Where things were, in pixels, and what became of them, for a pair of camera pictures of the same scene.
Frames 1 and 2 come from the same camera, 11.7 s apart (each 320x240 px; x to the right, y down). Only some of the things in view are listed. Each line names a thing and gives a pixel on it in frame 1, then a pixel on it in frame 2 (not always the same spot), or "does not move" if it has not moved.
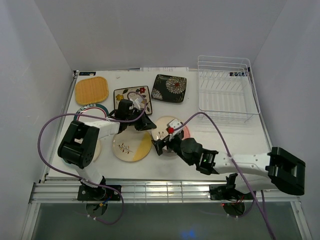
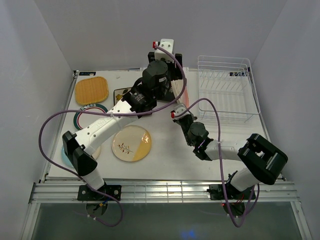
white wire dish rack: (227, 89) does not move
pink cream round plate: (159, 128) → (177, 85)
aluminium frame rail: (169, 193) does not move
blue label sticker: (87, 73) does not move
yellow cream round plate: (132, 145) does not move
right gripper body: (174, 142) → (185, 124)
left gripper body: (137, 113) → (174, 73)
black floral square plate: (169, 88) does not move
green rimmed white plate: (93, 109) does not move
